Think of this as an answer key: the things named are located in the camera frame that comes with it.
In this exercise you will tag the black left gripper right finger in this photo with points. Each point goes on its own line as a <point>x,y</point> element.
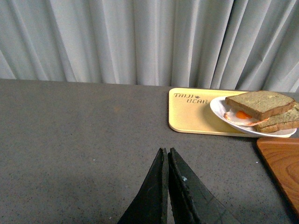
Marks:
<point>191,201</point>

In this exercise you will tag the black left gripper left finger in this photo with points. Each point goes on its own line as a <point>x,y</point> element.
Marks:
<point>150,205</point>

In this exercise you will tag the white round plate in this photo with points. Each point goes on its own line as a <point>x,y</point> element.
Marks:
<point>219,107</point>

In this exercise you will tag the bread slice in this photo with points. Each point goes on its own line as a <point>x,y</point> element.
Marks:
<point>287,120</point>
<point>261,104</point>

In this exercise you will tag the yellow bear tray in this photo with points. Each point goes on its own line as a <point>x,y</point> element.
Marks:
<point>190,112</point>

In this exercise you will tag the fried egg toy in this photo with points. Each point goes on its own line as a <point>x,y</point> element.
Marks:
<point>240,118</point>

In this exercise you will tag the brown wooden tray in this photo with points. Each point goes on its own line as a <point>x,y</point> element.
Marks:
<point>282,157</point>

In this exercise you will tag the grey curtain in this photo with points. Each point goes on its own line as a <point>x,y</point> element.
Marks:
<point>214,44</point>

